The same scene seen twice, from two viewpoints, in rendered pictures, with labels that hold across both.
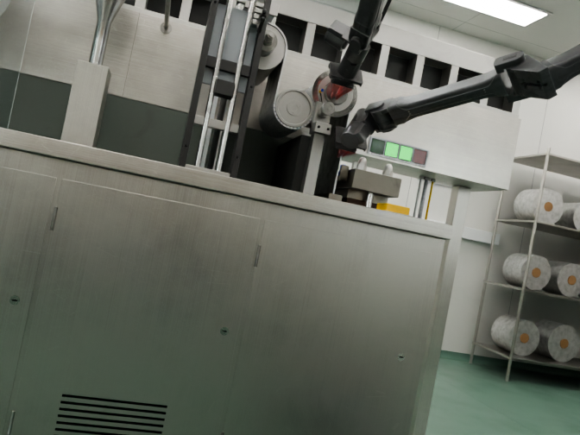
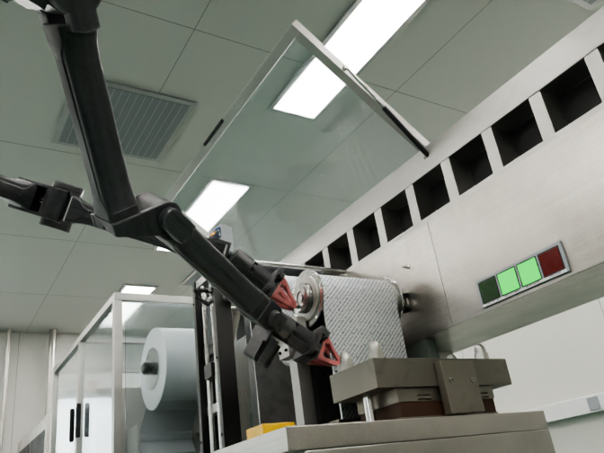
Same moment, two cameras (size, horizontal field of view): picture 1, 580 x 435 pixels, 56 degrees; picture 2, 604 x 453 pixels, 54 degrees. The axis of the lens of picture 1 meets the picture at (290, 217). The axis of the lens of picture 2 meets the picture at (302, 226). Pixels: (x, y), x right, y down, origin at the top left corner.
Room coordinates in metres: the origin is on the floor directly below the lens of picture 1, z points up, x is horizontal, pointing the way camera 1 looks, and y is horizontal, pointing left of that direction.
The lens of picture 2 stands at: (1.22, -1.42, 0.78)
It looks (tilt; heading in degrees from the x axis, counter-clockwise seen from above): 25 degrees up; 70
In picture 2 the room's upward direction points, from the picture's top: 8 degrees counter-clockwise
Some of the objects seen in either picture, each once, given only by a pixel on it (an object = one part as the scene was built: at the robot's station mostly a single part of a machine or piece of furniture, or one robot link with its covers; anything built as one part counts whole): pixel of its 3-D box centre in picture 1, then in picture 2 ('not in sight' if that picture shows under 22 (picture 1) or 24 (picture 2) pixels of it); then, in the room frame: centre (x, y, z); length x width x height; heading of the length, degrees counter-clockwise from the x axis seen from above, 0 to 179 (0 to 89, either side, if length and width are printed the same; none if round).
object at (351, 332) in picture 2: (331, 146); (368, 347); (1.84, -0.09, 1.11); 0.23 x 0.01 x 0.18; 14
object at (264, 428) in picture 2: (393, 209); (270, 431); (1.52, -0.28, 0.91); 0.07 x 0.07 x 0.02; 14
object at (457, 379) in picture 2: not in sight; (460, 386); (1.95, -0.28, 0.96); 0.10 x 0.03 x 0.11; 14
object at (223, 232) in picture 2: not in sight; (219, 240); (1.60, 0.47, 1.66); 0.07 x 0.07 x 0.10; 32
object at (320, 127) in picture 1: (316, 151); (297, 379); (1.66, -0.04, 1.05); 0.06 x 0.05 x 0.31; 14
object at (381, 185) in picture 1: (354, 185); (422, 379); (1.91, -0.20, 1.00); 0.40 x 0.16 x 0.06; 14
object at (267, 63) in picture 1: (255, 57); not in sight; (1.78, 0.21, 1.33); 0.25 x 0.14 x 0.14; 14
